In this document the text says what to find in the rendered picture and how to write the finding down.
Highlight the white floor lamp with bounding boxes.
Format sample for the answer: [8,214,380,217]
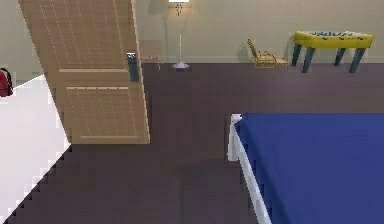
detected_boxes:
[168,0,191,70]

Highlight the small beige side table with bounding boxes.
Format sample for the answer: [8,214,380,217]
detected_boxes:
[138,39,164,71]

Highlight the yellow wooden lounge chair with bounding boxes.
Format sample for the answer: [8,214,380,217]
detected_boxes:
[246,38,290,69]

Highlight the light wooden room door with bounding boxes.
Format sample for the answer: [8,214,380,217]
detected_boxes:
[17,0,151,145]

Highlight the yellow table football table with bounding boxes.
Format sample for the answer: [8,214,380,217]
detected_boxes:
[291,30,374,74]

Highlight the red bag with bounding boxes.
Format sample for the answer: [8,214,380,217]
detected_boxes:
[0,67,14,98]

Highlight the dark metal door handle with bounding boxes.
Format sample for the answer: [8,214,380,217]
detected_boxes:
[126,51,140,83]

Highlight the blue bed with white frame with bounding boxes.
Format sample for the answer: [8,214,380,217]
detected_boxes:
[227,112,384,224]

